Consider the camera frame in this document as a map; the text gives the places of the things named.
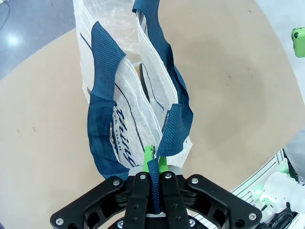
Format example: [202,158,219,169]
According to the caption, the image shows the clear shopping bag navy handles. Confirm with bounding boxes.
[72,0,194,214]

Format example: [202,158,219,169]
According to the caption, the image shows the finger of the right gripper with green tip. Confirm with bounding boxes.
[291,27,305,58]

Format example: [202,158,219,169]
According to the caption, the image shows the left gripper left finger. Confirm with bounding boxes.
[50,144,155,229]

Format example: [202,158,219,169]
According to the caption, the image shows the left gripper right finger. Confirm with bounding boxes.
[158,156,262,229]

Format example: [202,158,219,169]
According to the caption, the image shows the aluminium profile mounting frame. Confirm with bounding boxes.
[231,147,294,229]

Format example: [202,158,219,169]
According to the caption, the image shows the black cable bundle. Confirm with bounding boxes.
[259,202,305,229]

